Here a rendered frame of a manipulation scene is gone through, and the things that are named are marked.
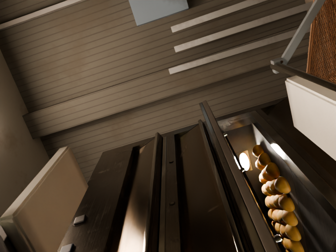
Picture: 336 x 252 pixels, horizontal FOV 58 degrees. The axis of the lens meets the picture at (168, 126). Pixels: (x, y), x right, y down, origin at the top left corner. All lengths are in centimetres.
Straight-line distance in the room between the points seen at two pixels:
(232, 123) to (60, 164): 167
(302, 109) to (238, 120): 165
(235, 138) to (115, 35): 218
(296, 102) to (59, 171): 13
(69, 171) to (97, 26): 349
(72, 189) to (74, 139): 374
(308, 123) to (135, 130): 357
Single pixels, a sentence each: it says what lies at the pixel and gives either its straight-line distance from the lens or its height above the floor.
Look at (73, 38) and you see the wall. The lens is 372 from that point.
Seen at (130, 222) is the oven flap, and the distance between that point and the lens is 117.
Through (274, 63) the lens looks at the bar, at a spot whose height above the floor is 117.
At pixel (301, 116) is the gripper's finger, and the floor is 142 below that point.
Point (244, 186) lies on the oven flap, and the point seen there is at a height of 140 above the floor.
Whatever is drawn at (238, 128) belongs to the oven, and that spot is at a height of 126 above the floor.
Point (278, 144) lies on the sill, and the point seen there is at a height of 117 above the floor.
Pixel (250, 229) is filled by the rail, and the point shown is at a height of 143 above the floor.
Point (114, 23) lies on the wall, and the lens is 361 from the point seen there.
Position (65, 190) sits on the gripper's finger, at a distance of 17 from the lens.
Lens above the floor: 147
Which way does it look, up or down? 6 degrees up
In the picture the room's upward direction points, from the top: 107 degrees counter-clockwise
